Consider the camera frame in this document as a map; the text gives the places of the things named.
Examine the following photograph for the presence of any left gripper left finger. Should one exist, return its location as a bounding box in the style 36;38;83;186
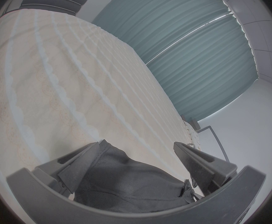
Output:
34;142;101;194

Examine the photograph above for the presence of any black chest of drawers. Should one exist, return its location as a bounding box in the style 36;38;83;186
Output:
19;0;88;16

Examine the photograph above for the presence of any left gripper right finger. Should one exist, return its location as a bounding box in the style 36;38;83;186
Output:
173;141;238;194

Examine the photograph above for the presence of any black T-shirt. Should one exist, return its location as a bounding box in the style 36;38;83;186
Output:
74;139;197;213

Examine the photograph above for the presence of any blue-green curtain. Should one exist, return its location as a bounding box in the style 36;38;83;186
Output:
146;14;260;124
92;0;230;64

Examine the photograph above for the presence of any bed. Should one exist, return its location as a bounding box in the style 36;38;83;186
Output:
0;8;230;195

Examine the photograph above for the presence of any white printed pillow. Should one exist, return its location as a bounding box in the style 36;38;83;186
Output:
184;120;203;152

